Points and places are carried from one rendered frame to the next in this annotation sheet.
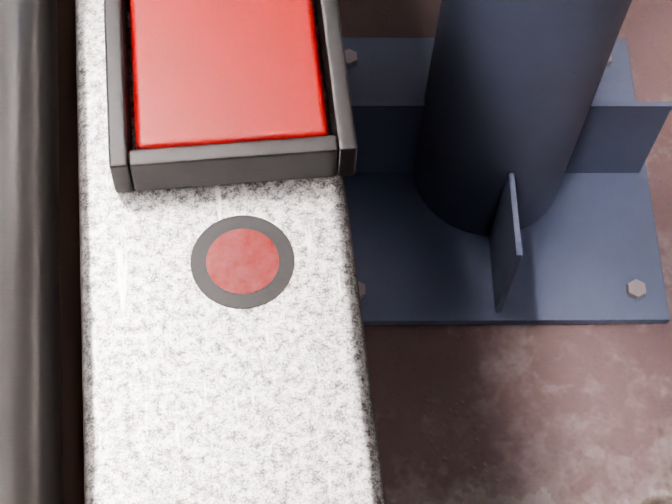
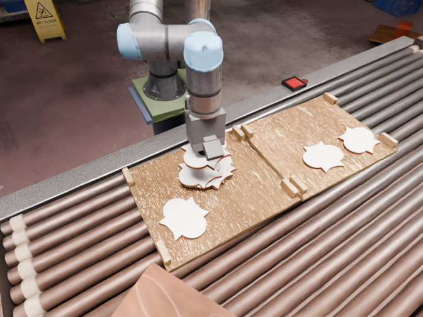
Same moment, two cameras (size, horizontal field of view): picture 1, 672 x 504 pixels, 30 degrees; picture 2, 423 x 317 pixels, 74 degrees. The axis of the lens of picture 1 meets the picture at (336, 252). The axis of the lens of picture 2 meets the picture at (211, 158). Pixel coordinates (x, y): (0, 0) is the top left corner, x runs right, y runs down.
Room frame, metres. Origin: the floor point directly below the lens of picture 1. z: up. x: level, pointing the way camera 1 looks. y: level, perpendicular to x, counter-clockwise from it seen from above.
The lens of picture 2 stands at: (0.96, 0.88, 1.60)
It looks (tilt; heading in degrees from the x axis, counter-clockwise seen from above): 48 degrees down; 248
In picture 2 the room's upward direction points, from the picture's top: straight up
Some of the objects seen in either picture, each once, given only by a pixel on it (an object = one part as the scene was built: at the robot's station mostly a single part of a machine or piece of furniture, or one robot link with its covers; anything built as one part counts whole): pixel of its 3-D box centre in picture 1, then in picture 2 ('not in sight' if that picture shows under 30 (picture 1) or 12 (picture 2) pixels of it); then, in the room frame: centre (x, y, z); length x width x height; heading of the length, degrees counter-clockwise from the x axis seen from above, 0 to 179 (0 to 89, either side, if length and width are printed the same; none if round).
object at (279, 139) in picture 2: not in sight; (314, 139); (0.37, 0.37, 0.93); 0.41 x 0.35 x 0.02; 7
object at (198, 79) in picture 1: (227, 73); (294, 83); (0.23, 0.04, 0.92); 0.06 x 0.06 x 0.01; 10
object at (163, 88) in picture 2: not in sight; (163, 78); (0.75, -0.16, 0.96); 0.15 x 0.15 x 0.10
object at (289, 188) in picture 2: not in sight; (289, 187); (0.57, 0.52, 0.95); 0.06 x 0.02 x 0.03; 98
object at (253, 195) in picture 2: not in sight; (207, 187); (0.79, 0.42, 0.93); 0.41 x 0.35 x 0.02; 8
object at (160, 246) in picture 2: not in sight; (163, 253); (0.96, 0.57, 0.95); 0.06 x 0.02 x 0.03; 98
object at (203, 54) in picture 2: not in sight; (203, 63); (0.78, 0.38, 1.31); 0.09 x 0.08 x 0.11; 72
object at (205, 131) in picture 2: not in sight; (206, 129); (0.78, 0.41, 1.15); 0.12 x 0.09 x 0.16; 87
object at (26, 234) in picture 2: not in sight; (282, 118); (0.38, 0.20, 0.90); 1.95 x 0.05 x 0.05; 10
